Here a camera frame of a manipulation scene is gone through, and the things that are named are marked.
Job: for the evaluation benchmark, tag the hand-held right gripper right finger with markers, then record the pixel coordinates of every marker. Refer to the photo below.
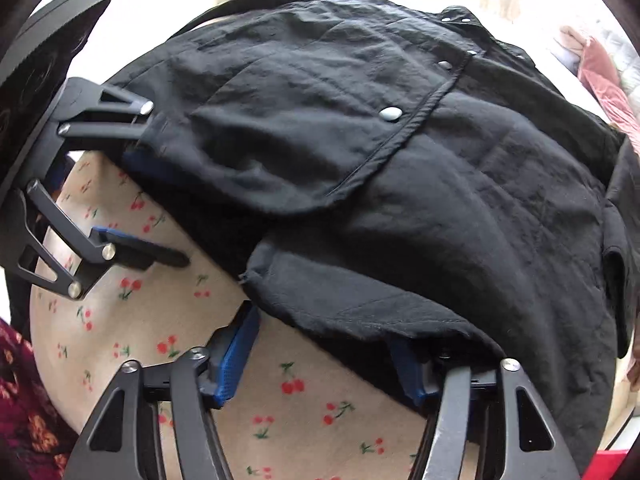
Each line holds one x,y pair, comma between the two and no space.
406,375

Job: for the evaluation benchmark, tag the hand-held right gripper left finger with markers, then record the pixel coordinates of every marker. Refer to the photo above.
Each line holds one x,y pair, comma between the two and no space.
235,360

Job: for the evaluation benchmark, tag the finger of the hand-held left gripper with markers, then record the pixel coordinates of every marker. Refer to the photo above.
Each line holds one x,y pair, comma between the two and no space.
112,234
100,127

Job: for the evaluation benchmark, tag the black snap-button jacket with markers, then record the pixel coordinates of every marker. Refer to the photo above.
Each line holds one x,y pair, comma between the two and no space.
400,210

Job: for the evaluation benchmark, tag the cherry print blanket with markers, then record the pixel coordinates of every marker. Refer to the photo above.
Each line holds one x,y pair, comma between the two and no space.
150,320

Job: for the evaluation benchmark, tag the dark red floral garment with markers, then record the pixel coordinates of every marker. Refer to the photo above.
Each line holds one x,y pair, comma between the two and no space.
25,410

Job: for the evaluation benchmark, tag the red cloth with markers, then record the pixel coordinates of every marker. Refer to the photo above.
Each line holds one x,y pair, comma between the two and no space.
620,467

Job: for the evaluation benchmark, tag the pink quilted blanket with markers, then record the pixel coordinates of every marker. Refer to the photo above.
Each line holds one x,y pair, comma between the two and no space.
605,85

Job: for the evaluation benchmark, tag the folded pale pink blanket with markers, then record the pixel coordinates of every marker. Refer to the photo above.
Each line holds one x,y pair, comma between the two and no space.
572,40

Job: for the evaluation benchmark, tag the grey quilted headboard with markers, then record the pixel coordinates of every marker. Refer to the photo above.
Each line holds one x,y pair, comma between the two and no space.
620,50

